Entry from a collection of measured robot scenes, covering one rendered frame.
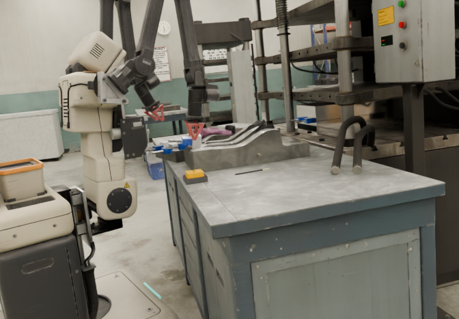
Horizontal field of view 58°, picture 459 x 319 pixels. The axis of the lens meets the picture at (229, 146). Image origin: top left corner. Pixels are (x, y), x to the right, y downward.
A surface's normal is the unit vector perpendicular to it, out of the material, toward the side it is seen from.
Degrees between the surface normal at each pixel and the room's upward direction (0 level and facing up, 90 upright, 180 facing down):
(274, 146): 90
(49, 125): 90
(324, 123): 90
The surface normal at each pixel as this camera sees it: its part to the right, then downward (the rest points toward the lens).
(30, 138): 0.25, 0.13
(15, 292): 0.55, 0.07
